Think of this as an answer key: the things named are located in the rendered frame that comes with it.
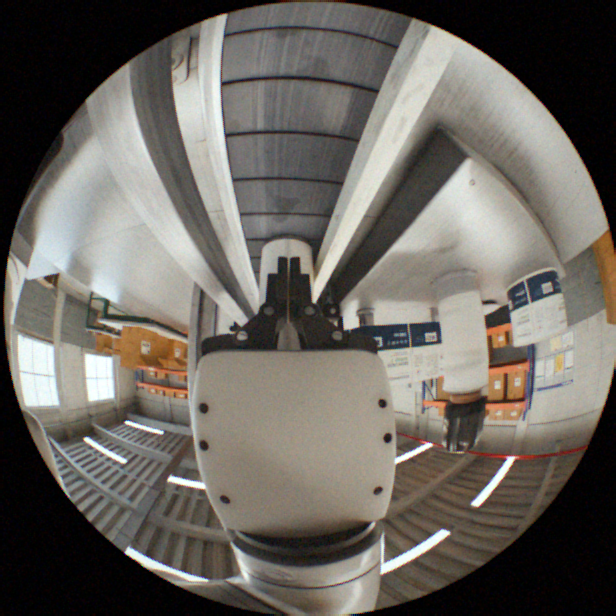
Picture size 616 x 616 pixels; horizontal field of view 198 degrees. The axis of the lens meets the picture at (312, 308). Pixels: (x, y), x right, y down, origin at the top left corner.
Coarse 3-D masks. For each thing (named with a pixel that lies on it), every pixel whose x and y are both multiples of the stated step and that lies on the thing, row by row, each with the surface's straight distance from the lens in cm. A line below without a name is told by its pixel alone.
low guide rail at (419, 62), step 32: (416, 32) 10; (416, 64) 9; (384, 96) 10; (416, 96) 9; (384, 128) 9; (384, 160) 10; (352, 192) 11; (352, 224) 13; (320, 256) 18; (320, 288) 23
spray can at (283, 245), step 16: (272, 240) 20; (288, 240) 19; (304, 240) 20; (272, 256) 19; (288, 256) 18; (304, 256) 19; (272, 272) 18; (288, 272) 17; (304, 272) 18; (288, 288) 17; (288, 304) 16; (288, 320) 16; (288, 336) 16
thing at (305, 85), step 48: (240, 48) 12; (288, 48) 11; (336, 48) 11; (384, 48) 12; (240, 96) 12; (288, 96) 12; (336, 96) 12; (240, 144) 13; (288, 144) 13; (336, 144) 13; (240, 192) 16; (288, 192) 15; (336, 192) 15
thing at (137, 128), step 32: (128, 64) 4; (160, 64) 5; (96, 96) 5; (128, 96) 4; (160, 96) 5; (96, 128) 5; (128, 128) 4; (160, 128) 4; (128, 160) 4; (160, 160) 4; (128, 192) 5; (160, 192) 5; (192, 192) 6; (160, 224) 6; (192, 224) 6; (192, 256) 7; (224, 256) 9; (224, 288) 9
